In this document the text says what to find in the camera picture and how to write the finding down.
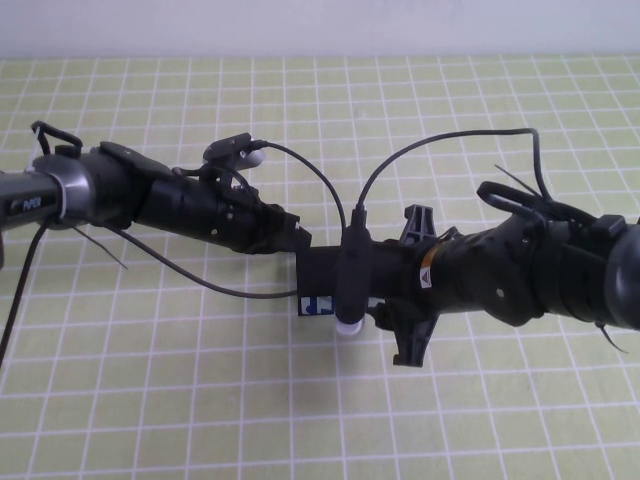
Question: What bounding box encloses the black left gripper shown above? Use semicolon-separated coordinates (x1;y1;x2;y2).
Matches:
136;166;315;256

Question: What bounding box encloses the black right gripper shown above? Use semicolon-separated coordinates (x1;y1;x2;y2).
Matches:
371;203;455;368

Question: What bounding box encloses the black glasses case printed side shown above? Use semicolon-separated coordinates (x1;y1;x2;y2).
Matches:
296;244;382;318

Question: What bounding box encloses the black zip tie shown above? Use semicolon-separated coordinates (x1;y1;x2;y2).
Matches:
493;163;542;197
596;321;631;357
73;225;130;271

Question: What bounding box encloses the green white-grid tablecloth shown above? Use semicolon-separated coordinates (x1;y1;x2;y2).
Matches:
0;54;640;480

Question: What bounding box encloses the white zip tie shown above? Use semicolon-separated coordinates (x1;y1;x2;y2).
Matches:
27;125;44;176

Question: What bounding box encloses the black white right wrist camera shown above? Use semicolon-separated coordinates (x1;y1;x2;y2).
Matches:
333;224;374;338

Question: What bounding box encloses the black right camera cable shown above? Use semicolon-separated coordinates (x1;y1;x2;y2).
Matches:
351;126;551;231

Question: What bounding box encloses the black camera cable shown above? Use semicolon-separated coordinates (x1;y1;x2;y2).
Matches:
0;137;349;372
351;126;551;231

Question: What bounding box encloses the black left camera cable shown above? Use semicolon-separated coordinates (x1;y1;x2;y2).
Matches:
0;137;349;372

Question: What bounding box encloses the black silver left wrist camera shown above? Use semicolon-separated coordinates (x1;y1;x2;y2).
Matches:
203;131;267;170

